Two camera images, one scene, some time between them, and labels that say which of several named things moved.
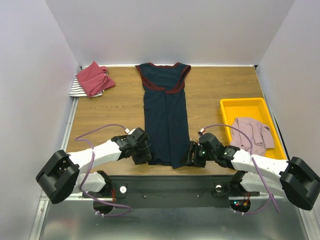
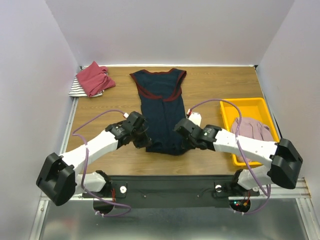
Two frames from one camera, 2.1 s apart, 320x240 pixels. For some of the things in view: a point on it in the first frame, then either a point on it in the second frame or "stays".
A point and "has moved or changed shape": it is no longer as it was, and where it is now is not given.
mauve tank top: [259, 135] stays
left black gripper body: [141, 154] -> [140, 139]
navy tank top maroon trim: [165, 113] has moved or changed shape
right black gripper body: [194, 155] -> [189, 142]
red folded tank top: [95, 79] stays
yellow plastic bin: [255, 108] stays
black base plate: [151, 191] stays
